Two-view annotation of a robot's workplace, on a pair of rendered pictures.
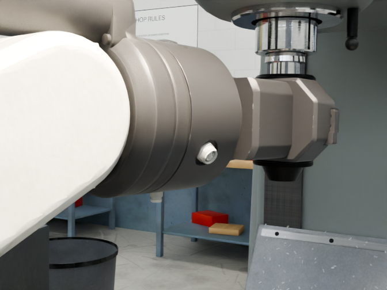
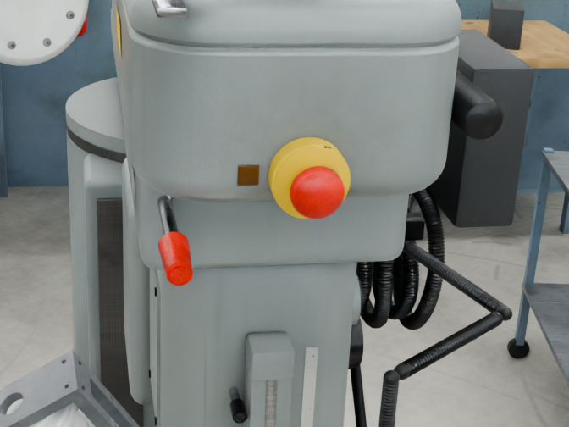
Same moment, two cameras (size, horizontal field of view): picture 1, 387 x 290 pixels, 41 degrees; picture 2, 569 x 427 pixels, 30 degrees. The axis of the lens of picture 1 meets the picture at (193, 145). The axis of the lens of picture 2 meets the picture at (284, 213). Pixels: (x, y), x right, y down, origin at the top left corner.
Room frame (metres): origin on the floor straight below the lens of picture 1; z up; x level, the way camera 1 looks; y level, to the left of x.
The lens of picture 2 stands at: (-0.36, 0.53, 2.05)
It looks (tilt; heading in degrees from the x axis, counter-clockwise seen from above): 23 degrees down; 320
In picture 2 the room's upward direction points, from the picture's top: 3 degrees clockwise
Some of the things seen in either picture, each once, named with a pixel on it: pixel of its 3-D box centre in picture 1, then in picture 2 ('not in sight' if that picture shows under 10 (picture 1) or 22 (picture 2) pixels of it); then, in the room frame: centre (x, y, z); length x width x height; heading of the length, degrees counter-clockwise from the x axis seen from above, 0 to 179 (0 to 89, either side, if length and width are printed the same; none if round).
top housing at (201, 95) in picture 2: not in sight; (259, 34); (0.41, -0.08, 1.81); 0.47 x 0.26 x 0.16; 152
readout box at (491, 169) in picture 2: not in sight; (471, 124); (0.51, -0.51, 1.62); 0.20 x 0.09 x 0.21; 152
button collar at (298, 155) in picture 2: not in sight; (309, 178); (0.20, 0.04, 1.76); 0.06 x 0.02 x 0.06; 62
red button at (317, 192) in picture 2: not in sight; (315, 190); (0.18, 0.05, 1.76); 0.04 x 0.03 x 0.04; 62
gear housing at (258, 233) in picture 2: not in sight; (251, 153); (0.44, -0.09, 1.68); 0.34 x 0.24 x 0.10; 152
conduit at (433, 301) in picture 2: not in sight; (366, 256); (0.54, -0.37, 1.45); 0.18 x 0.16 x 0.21; 152
